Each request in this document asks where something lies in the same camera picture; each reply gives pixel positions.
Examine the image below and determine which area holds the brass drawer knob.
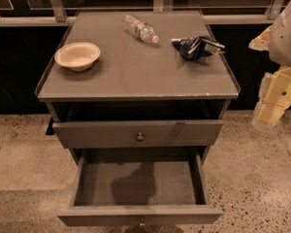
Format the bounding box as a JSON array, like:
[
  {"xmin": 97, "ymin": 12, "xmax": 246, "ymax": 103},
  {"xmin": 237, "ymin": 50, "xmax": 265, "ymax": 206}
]
[
  {"xmin": 136, "ymin": 132, "xmax": 145, "ymax": 142},
  {"xmin": 139, "ymin": 220, "xmax": 146, "ymax": 227}
]

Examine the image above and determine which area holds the metal window frame rail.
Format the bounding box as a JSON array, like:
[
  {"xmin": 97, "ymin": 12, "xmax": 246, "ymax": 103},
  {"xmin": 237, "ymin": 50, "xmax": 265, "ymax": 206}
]
[{"xmin": 0, "ymin": 0, "xmax": 290, "ymax": 26}]

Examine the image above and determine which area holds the grey top drawer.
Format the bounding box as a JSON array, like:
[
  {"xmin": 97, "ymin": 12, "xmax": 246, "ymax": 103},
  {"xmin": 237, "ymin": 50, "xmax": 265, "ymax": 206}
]
[{"xmin": 53, "ymin": 119, "xmax": 223, "ymax": 149}]

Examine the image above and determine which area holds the clear plastic water bottle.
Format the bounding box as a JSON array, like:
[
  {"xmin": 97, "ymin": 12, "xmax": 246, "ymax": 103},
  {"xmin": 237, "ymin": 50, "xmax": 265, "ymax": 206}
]
[{"xmin": 122, "ymin": 15, "xmax": 159, "ymax": 44}]

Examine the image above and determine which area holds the white paper bowl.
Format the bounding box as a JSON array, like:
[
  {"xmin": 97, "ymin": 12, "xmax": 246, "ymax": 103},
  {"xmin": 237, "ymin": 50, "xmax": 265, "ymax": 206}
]
[{"xmin": 54, "ymin": 42, "xmax": 101, "ymax": 72}]

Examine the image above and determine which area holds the blue chip bag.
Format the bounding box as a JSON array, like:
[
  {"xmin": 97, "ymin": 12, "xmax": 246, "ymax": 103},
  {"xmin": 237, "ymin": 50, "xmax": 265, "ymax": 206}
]
[{"xmin": 172, "ymin": 36, "xmax": 225, "ymax": 61}]

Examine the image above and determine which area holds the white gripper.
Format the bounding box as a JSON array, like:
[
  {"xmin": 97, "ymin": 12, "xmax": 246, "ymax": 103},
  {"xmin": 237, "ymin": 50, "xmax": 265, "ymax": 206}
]
[{"xmin": 248, "ymin": 26, "xmax": 291, "ymax": 126}]

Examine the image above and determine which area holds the brass top drawer knob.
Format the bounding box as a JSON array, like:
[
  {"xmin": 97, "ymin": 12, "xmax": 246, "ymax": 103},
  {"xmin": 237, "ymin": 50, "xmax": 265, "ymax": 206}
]
[{"xmin": 136, "ymin": 132, "xmax": 145, "ymax": 142}]

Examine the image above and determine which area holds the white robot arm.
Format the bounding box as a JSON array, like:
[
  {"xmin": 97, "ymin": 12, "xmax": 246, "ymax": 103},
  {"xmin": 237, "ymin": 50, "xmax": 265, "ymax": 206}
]
[{"xmin": 248, "ymin": 1, "xmax": 291, "ymax": 125}]

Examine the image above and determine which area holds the grey drawer cabinet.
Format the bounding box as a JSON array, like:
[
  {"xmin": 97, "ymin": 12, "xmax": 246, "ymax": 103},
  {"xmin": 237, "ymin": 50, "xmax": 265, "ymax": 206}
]
[{"xmin": 36, "ymin": 12, "xmax": 239, "ymax": 158}]

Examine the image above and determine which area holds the brass middle drawer knob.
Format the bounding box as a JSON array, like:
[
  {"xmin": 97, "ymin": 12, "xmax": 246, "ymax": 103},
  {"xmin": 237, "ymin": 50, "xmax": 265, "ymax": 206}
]
[{"xmin": 139, "ymin": 220, "xmax": 146, "ymax": 227}]

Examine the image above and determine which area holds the open grey middle drawer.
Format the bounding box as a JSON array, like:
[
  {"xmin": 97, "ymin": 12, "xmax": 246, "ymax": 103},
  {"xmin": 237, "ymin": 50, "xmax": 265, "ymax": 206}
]
[{"xmin": 57, "ymin": 152, "xmax": 222, "ymax": 226}]

